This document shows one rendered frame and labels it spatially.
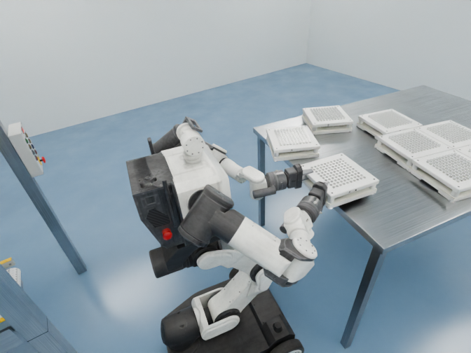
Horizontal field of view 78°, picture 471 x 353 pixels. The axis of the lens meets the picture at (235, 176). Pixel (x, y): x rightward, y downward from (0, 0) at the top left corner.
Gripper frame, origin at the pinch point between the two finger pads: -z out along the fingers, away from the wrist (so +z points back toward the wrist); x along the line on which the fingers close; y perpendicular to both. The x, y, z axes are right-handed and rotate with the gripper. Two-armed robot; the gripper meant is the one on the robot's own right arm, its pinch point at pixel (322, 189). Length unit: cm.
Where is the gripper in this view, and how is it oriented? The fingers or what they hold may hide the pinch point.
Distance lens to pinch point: 126.2
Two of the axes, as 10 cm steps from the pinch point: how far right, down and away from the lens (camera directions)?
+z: -5.8, 5.2, -6.3
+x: 0.7, 8.0, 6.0
